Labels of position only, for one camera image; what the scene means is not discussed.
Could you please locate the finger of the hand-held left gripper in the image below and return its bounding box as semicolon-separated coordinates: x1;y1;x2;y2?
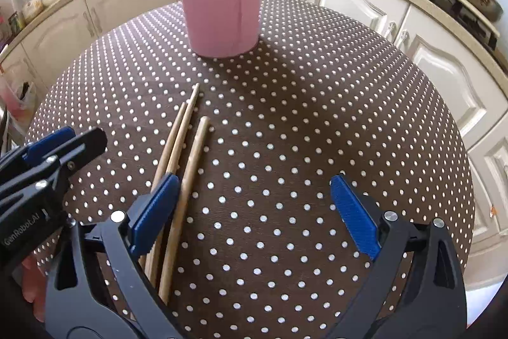
0;126;77;197
23;127;109;205

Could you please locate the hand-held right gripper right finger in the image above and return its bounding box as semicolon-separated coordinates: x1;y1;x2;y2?
329;173;468;339

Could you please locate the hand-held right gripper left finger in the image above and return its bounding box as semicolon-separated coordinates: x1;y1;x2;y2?
45;172;182;339

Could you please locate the wooden chopstick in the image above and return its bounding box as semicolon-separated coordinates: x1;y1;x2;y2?
151;103;188;197
158;117;211;305
144;83;200;281

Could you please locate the pink cup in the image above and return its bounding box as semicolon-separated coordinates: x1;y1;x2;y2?
175;0;264;59

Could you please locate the person's left hand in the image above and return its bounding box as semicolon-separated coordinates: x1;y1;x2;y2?
21;255;49;321

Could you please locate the clear plastic container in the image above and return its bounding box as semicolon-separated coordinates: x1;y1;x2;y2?
0;71;37;126

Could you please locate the brown polka-dot tablecloth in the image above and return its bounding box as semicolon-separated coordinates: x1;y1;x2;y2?
24;0;477;339

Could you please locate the labelled jar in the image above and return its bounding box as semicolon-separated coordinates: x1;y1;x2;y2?
21;0;44;21

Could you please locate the cream base kitchen cabinet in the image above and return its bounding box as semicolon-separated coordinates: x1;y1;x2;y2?
260;0;508;286
0;0;182;94

